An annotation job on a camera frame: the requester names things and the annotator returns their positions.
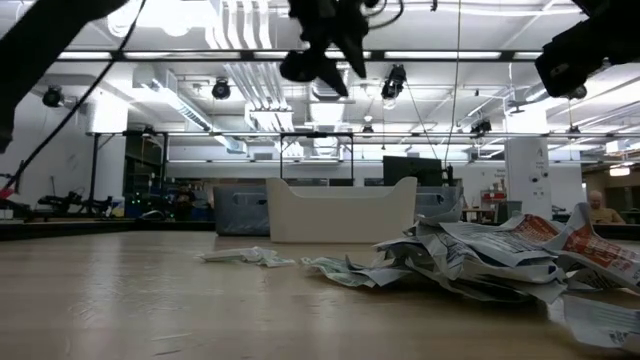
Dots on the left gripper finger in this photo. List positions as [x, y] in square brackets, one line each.
[357, 50]
[331, 75]

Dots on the green printed packet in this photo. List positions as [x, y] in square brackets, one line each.
[350, 272]
[245, 256]

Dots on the large white packet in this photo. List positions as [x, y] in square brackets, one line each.
[500, 240]

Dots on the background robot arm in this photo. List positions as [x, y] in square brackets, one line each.
[60, 200]

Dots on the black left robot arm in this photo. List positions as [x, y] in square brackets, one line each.
[30, 45]

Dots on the black ceiling spotlight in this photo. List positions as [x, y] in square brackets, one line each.
[480, 126]
[394, 82]
[52, 96]
[221, 89]
[579, 94]

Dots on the black monitor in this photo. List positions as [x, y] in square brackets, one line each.
[410, 170]

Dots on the bright ceiling lamp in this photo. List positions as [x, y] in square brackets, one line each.
[620, 171]

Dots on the white plastic bin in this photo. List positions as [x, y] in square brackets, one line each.
[340, 215]

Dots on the white pillar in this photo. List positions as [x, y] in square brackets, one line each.
[527, 170]

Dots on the dark grey storage bin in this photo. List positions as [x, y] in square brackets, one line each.
[440, 197]
[240, 210]

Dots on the person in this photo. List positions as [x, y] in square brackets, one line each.
[184, 200]
[605, 212]

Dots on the red shelf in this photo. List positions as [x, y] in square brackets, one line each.
[492, 195]

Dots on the blue crates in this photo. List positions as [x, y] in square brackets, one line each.
[200, 214]

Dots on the crumpled white blue packet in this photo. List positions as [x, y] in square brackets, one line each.
[430, 255]

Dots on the orange printed white packet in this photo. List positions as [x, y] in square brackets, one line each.
[600, 250]

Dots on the white bottle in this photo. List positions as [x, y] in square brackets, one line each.
[119, 207]

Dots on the white packet with text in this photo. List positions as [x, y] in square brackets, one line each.
[600, 322]

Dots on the red bar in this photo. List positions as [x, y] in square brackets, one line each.
[6, 193]

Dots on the silver ventilation duct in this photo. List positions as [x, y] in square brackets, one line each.
[330, 110]

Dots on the black square frame stand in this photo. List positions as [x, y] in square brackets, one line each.
[281, 155]

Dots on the black aluminium table frame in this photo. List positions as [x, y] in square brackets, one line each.
[75, 229]

